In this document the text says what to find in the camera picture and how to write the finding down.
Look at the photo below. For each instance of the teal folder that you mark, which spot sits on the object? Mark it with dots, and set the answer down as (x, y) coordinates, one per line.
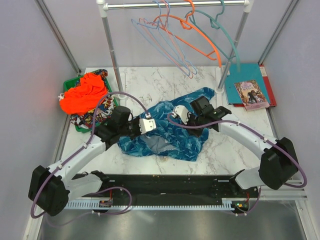
(248, 71)

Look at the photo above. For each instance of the orange cloth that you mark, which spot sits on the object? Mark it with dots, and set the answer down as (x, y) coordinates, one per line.
(80, 99)

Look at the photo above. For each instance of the illustrated paperback book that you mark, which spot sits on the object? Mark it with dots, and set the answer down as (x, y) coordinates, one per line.
(251, 95)

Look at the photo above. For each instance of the colourful comic print cloth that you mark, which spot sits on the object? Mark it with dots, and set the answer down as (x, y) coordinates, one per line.
(83, 123)

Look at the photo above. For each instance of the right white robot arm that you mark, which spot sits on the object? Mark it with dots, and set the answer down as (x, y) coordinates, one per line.
(278, 159)

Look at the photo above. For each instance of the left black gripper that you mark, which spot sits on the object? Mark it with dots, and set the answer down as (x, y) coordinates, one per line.
(136, 121)

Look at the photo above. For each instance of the red folder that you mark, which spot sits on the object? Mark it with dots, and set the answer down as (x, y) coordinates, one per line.
(271, 96)

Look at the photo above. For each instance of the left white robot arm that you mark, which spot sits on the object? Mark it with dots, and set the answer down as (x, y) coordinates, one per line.
(52, 187)

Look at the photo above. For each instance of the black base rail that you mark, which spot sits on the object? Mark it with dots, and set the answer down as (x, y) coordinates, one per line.
(150, 189)

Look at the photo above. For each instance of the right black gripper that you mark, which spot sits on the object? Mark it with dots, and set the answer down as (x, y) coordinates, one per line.
(196, 133)

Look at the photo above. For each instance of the silver clothes rack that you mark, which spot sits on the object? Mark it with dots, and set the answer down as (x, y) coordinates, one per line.
(165, 44)

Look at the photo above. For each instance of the light blue cable duct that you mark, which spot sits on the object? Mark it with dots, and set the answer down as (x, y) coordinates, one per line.
(88, 203)

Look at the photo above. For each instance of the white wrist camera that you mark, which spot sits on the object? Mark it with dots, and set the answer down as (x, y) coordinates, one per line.
(147, 125)
(180, 111)

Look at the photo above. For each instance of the orange plastic hanger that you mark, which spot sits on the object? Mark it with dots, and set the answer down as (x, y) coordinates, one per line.
(190, 34)

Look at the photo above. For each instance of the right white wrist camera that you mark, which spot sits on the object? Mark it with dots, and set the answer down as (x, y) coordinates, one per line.
(180, 111)

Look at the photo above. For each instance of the blue leaf print shorts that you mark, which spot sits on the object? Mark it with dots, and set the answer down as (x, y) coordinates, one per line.
(169, 140)

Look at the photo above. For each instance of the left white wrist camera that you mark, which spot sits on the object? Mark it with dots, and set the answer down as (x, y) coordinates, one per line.
(147, 125)

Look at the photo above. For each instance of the teal plastic hanger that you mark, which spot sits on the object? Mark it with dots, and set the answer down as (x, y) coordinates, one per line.
(216, 25)

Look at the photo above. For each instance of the green plastic tray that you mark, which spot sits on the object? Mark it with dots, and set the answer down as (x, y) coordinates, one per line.
(80, 100)

